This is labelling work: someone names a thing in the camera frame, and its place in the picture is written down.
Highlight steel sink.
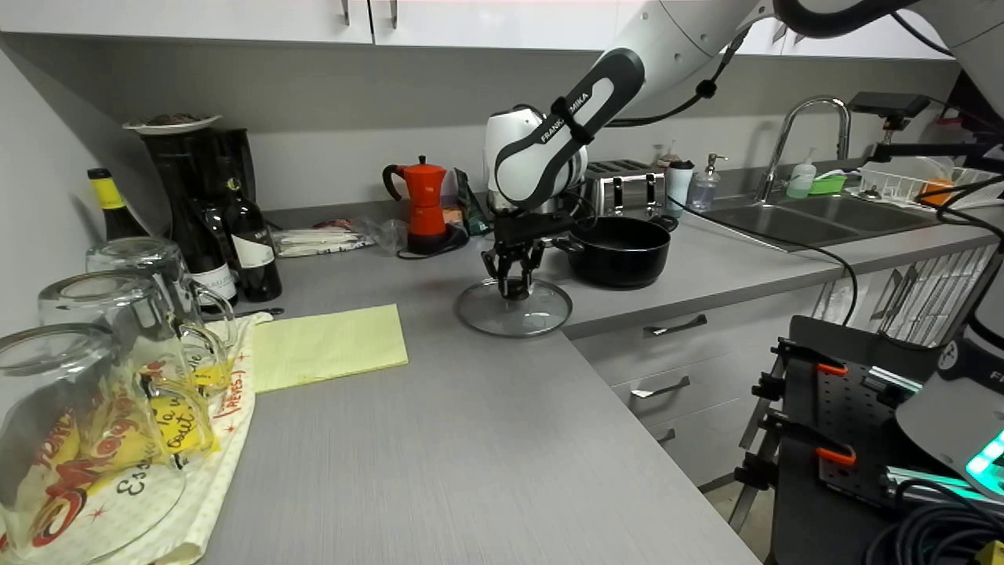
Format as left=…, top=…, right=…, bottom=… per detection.
left=705, top=193, right=947, bottom=250

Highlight teal lit device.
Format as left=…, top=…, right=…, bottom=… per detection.
left=962, top=425, right=1004, bottom=497

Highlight large clear glass mug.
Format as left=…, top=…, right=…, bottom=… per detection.
left=0, top=320, right=193, bottom=565

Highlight small dark bottle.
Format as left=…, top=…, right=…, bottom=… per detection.
left=188, top=201, right=242, bottom=308

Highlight wine bottle with yellow cap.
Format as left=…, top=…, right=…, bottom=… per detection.
left=83, top=163, right=151, bottom=243

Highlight folded white cloth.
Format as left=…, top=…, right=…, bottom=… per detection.
left=268, top=221, right=377, bottom=261

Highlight red moka pot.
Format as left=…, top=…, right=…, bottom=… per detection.
left=380, top=155, right=451, bottom=250

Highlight white plate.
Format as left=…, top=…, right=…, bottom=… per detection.
left=118, top=110, right=224, bottom=141

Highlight black camera on stand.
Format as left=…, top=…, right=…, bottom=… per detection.
left=848, top=88, right=934, bottom=136

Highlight white cup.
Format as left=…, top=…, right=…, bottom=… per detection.
left=666, top=156, right=698, bottom=210

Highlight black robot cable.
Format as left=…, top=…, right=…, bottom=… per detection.
left=674, top=201, right=862, bottom=330

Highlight yellow cloth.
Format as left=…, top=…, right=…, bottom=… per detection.
left=244, top=301, right=415, bottom=399

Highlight black pegboard stand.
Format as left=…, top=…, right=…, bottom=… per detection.
left=751, top=310, right=947, bottom=518

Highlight black coffee maker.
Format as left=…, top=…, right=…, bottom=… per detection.
left=137, top=125, right=261, bottom=308

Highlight chrome faucet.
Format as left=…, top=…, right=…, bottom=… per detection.
left=759, top=94, right=856, bottom=203

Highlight coiled dark cables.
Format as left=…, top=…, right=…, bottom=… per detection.
left=862, top=487, right=1004, bottom=565

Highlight glass lid with black knob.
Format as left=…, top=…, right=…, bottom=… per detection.
left=451, top=272, right=577, bottom=343

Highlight black round tray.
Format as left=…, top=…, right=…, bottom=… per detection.
left=396, top=224, right=470, bottom=264

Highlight dark wine bottle white label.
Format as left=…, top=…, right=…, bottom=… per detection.
left=223, top=171, right=284, bottom=304

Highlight green dish soap bottle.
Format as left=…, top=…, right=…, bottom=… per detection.
left=785, top=155, right=818, bottom=203

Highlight white dish rack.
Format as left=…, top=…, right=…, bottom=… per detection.
left=854, top=155, right=988, bottom=210

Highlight black cooking pot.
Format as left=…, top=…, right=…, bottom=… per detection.
left=554, top=213, right=674, bottom=292

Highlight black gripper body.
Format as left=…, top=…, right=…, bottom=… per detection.
left=485, top=203, right=589, bottom=272

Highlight clear soap dispenser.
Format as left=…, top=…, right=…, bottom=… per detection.
left=693, top=152, right=725, bottom=213

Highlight clear drinking glasses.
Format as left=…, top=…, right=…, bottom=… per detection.
left=0, top=308, right=280, bottom=565

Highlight long steel drawer handle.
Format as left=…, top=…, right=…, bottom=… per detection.
left=641, top=310, right=711, bottom=343

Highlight green sponge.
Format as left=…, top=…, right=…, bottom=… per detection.
left=812, top=165, right=850, bottom=197

